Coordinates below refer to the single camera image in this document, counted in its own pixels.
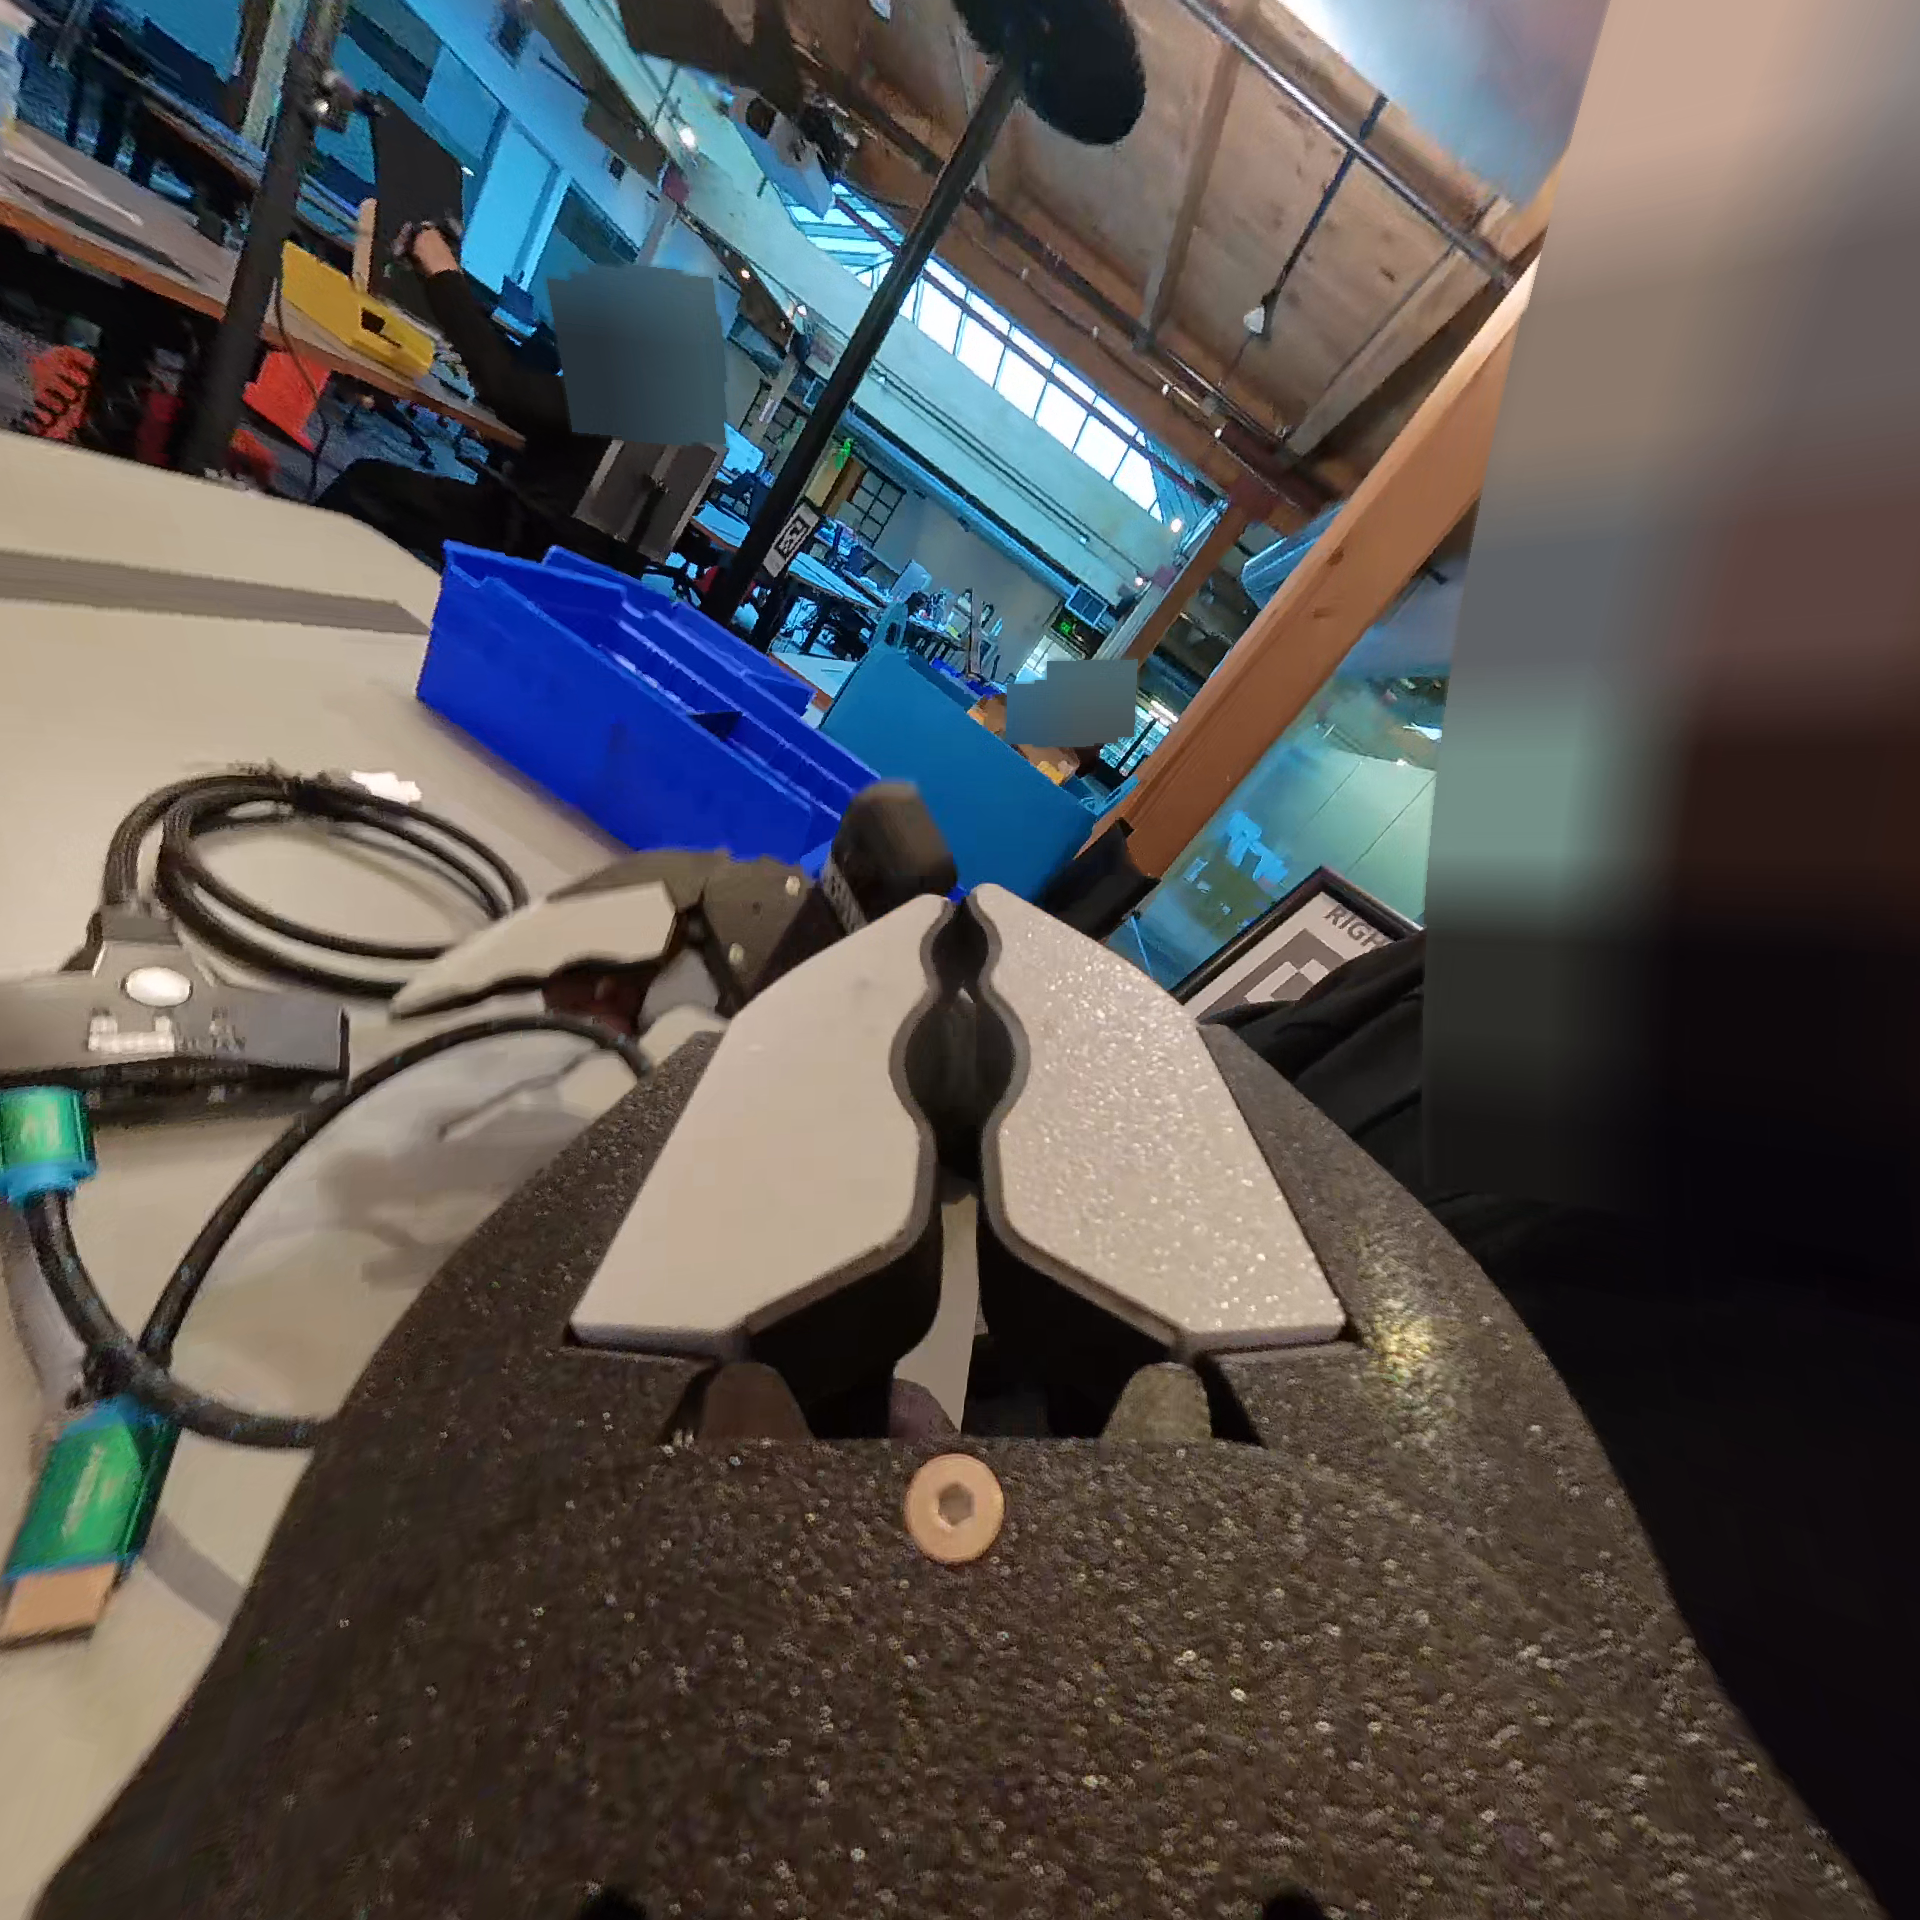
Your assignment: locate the yellow plastic bin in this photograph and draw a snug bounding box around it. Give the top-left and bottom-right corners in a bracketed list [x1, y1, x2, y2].
[277, 241, 437, 378]

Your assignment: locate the light blue storage box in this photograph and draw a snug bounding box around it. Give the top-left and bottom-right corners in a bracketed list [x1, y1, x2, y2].
[816, 644, 1104, 903]

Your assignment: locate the dark tripod pole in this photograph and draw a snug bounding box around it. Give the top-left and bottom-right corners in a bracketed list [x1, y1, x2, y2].
[172, 0, 355, 474]

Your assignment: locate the black pole with round top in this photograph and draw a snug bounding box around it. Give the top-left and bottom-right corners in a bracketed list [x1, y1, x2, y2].
[698, 0, 1151, 624]

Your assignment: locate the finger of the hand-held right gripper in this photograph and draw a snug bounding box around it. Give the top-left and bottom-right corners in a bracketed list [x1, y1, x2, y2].
[387, 879, 693, 1021]

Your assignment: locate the green plug braided cable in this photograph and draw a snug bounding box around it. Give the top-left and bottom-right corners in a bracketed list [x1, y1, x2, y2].
[0, 1012, 663, 1653]

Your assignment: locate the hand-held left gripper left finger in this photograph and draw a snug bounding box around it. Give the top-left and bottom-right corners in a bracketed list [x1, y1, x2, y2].
[568, 897, 962, 1450]

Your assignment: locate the person's black jacket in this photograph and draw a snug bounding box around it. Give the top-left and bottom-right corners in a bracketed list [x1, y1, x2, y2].
[1200, 930, 1920, 1920]

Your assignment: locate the wooden support beam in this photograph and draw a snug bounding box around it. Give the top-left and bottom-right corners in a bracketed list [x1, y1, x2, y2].
[1117, 257, 1548, 881]

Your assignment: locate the black braided switch cable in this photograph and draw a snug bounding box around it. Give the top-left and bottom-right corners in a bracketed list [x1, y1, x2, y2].
[96, 767, 529, 999]

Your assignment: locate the blue plastic bin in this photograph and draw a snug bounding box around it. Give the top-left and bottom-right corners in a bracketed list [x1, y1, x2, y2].
[416, 539, 887, 874]

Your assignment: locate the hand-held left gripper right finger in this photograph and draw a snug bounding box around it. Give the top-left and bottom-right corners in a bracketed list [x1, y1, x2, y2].
[961, 883, 1348, 1444]

